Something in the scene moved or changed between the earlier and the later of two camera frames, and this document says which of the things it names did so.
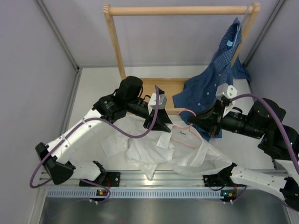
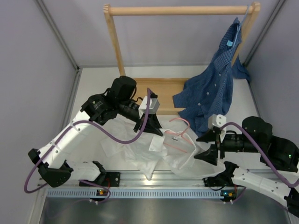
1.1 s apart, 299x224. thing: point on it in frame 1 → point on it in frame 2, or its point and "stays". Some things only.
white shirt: (184, 148) stays
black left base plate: (112, 178) stays
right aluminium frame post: (274, 13) stays
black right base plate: (214, 180) stays
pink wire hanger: (188, 127) → (181, 134)
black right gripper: (213, 119) → (210, 156)
